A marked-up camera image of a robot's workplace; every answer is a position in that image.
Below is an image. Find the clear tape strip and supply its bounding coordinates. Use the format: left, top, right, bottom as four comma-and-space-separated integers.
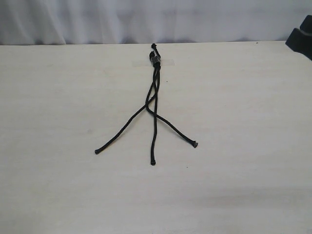
132, 59, 175, 67

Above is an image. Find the white curtain backdrop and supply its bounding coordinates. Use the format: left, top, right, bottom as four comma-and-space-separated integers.
0, 0, 312, 45

